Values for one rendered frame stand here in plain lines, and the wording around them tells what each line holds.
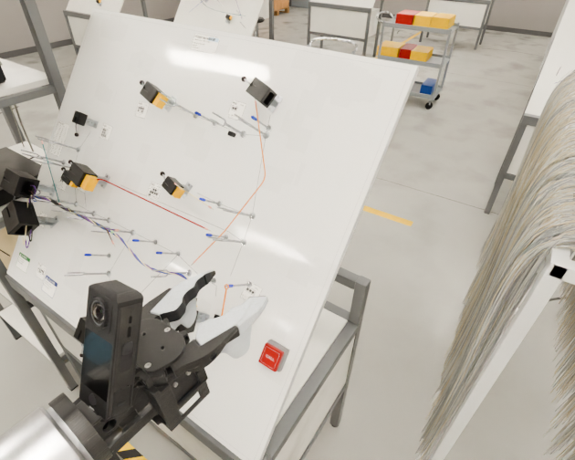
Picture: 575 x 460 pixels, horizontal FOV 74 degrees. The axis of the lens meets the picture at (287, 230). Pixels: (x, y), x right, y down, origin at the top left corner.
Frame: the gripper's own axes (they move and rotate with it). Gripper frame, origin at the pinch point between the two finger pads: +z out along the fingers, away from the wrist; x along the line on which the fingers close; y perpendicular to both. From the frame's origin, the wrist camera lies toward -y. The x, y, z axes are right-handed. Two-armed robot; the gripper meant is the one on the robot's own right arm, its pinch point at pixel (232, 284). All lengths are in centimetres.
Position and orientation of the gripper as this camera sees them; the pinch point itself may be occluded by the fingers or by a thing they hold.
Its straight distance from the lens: 45.2
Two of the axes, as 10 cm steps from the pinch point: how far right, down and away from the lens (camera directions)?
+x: 7.9, 2.8, -5.5
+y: 0.9, 8.3, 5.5
